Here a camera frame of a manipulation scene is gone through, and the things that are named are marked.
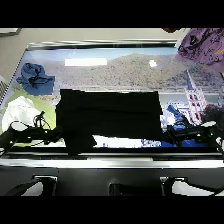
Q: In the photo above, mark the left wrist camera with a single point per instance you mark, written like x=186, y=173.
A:
x=40, y=120

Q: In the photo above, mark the black garment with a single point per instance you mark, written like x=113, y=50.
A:
x=106, y=113

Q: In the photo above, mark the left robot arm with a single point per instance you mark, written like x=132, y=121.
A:
x=23, y=131

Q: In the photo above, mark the purple patterned garment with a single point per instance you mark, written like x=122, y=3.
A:
x=203, y=45

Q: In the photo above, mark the white garment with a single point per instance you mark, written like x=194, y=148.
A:
x=20, y=111

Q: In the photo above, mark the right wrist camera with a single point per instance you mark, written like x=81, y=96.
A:
x=185, y=124

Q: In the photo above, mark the blue garment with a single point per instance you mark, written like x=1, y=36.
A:
x=35, y=80

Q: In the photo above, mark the silver frame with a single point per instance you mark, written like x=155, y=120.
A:
x=110, y=162

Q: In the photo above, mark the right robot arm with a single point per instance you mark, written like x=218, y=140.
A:
x=206, y=131

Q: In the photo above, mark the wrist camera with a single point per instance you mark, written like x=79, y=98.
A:
x=185, y=124
x=40, y=120

